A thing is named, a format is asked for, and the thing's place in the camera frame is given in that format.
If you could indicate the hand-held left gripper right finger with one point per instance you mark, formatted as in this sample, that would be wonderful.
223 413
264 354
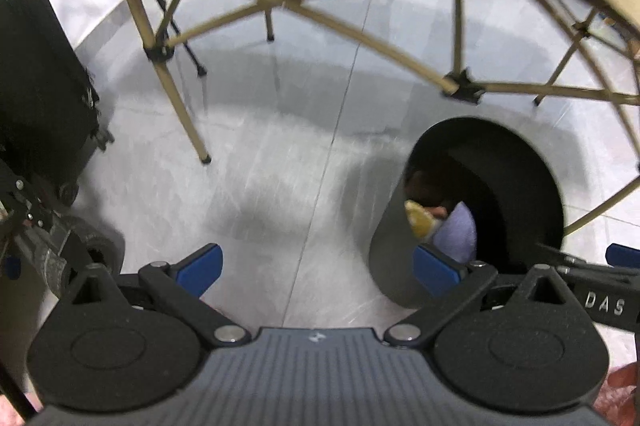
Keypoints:
435 273

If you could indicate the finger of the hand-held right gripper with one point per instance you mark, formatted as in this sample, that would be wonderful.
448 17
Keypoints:
625 255
600 270

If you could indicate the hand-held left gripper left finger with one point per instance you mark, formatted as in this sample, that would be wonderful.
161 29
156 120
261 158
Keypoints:
202 266

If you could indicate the black trash bin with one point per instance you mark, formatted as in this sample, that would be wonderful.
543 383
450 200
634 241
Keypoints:
395 256

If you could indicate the yellow soft toy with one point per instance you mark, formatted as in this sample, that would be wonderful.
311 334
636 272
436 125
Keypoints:
417 216

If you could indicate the pink fluffy rug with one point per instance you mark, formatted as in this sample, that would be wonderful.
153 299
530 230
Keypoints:
625 396

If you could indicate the tan folding table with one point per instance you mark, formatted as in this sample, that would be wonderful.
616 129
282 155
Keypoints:
462 86

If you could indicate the black suitcase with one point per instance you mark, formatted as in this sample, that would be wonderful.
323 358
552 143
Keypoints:
40 81

